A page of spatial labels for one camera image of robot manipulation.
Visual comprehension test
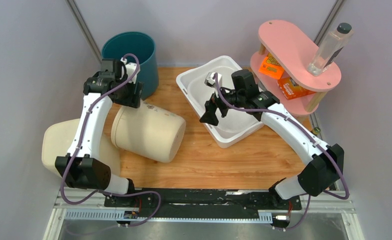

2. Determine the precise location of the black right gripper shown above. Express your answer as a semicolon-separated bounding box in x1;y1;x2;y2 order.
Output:
200;81;245;126

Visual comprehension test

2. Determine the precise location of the cream large bucket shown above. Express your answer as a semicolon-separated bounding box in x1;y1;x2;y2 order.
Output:
111;101;186;163

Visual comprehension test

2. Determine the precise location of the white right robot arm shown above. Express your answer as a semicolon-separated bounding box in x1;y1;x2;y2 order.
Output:
199;69;344;209

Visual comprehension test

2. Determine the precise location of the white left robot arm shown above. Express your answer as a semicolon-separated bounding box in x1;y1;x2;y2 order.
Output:
55;57;143;207

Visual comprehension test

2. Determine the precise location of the cream square container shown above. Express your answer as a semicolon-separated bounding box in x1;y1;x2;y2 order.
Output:
42;119;121;178

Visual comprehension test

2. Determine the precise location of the white plastic tub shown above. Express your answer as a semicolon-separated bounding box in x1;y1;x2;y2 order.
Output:
176;55;264;148

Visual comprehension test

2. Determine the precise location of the teal plastic bucket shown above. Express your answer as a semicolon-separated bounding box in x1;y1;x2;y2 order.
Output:
101;31;159;100

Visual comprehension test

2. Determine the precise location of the orange snack box upper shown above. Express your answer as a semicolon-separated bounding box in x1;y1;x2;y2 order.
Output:
259;53;284;80

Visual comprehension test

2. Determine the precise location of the orange snack box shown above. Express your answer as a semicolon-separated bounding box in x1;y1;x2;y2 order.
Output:
277;77;315;100
259;53;284;80

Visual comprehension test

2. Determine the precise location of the orange snack box lower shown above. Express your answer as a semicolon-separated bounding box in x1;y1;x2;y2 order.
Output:
277;77;315;100

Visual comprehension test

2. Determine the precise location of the pink two-tier shelf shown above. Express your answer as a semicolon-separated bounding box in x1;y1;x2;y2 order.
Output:
250;20;341;118

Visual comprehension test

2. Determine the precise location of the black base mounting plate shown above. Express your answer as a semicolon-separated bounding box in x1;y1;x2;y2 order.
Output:
104;188;302;220

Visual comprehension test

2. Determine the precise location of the clear bottle black cap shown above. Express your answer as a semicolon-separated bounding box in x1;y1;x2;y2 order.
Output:
307;22;353;76

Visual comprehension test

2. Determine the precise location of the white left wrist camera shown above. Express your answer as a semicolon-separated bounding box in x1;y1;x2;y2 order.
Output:
120;58;140;84

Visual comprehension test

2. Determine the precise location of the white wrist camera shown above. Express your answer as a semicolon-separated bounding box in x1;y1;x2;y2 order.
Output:
204;72;217;88
120;58;140;84

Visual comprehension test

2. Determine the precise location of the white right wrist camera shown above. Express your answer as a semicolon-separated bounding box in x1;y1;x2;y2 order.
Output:
204;72;217;88

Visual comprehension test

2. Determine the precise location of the aluminium frame rail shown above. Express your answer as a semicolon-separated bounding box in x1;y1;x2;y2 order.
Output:
43;193;363;240

